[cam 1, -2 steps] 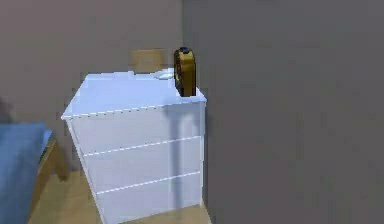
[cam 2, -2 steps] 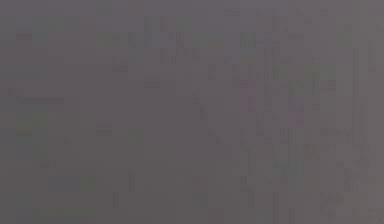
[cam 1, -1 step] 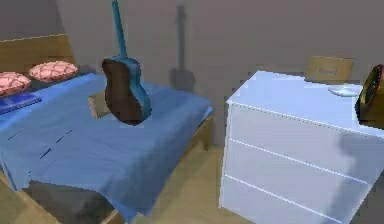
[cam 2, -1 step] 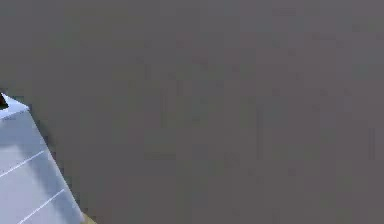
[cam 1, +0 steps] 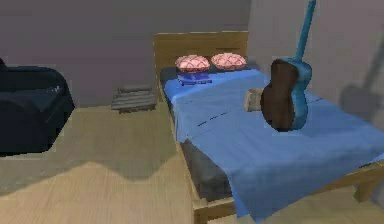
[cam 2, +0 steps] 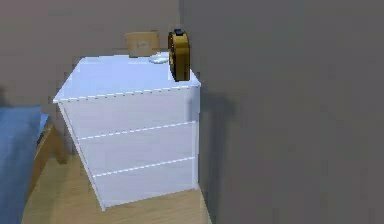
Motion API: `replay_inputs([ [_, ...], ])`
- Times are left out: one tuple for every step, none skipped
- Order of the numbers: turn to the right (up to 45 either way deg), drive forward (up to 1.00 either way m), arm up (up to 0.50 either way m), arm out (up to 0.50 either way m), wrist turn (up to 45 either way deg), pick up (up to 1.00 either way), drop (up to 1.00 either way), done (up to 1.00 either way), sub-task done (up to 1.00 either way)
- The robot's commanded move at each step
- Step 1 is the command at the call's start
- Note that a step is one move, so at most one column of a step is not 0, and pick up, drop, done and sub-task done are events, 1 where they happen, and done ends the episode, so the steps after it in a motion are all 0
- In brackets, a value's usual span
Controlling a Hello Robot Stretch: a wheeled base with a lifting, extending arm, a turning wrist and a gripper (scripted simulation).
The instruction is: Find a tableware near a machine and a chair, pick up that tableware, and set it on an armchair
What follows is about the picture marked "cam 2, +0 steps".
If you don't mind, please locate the gold round alarm clock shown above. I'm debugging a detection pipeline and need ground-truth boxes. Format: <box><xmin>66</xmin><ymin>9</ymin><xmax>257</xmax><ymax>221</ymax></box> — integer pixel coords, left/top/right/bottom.
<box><xmin>167</xmin><ymin>28</ymin><xmax>191</xmax><ymax>83</ymax></box>

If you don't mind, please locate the white chest of drawers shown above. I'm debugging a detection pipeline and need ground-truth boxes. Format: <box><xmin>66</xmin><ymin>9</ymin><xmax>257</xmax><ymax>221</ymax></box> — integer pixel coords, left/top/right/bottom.
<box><xmin>52</xmin><ymin>52</ymin><xmax>202</xmax><ymax>212</ymax></box>

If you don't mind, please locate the small white dish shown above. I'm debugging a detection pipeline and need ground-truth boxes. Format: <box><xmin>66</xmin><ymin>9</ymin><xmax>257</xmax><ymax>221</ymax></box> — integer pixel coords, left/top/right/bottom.
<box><xmin>148</xmin><ymin>52</ymin><xmax>170</xmax><ymax>65</ymax></box>

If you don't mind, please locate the brown cardboard box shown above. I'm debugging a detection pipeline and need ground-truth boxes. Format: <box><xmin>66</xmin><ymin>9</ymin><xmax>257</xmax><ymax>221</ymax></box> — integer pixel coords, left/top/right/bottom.
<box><xmin>125</xmin><ymin>30</ymin><xmax>161</xmax><ymax>59</ymax></box>

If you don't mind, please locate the blue bed with wooden frame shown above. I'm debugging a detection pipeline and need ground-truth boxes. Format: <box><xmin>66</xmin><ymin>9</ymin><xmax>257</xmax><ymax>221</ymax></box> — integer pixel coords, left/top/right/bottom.
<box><xmin>0</xmin><ymin>105</ymin><xmax>68</xmax><ymax>224</ymax></box>

